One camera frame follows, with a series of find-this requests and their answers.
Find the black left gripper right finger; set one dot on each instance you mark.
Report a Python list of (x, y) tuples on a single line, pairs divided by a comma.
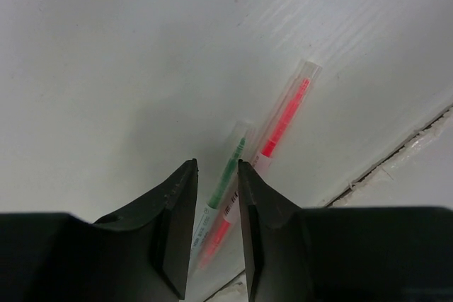
[(341, 254)]

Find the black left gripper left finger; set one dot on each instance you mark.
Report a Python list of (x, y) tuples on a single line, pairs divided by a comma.
[(140, 252)]

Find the green pen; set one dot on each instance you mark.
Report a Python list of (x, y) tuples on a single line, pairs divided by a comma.
[(238, 143)]

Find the pink pen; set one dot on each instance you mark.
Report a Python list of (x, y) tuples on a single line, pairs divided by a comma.
[(260, 154)]

